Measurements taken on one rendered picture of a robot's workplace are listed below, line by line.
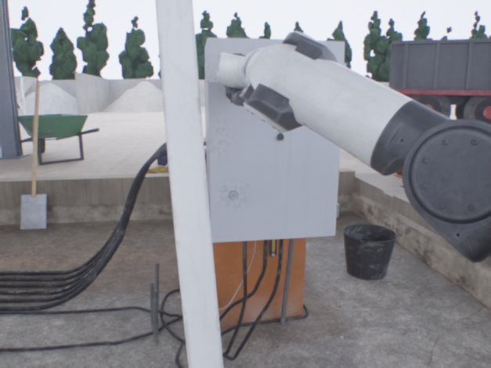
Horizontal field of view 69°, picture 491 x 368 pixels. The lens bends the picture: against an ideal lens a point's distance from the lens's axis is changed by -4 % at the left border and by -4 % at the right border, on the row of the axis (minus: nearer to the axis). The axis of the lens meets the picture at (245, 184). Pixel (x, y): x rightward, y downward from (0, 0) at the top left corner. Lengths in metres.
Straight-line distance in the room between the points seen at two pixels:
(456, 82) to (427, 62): 0.75
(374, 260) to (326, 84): 1.99
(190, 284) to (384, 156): 0.47
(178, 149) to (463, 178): 0.51
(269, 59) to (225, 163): 0.60
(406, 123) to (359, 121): 0.05
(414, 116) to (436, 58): 8.90
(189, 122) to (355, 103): 0.37
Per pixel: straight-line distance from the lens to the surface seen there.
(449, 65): 9.39
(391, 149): 0.41
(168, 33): 0.75
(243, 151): 1.10
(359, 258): 2.38
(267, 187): 1.14
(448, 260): 2.60
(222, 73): 0.78
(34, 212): 3.66
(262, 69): 0.55
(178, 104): 0.72
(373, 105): 0.43
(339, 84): 0.45
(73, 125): 5.00
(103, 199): 3.57
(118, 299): 2.25
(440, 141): 0.36
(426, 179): 0.36
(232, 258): 1.77
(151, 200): 3.50
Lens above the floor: 1.08
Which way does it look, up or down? 13 degrees down
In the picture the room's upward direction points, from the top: straight up
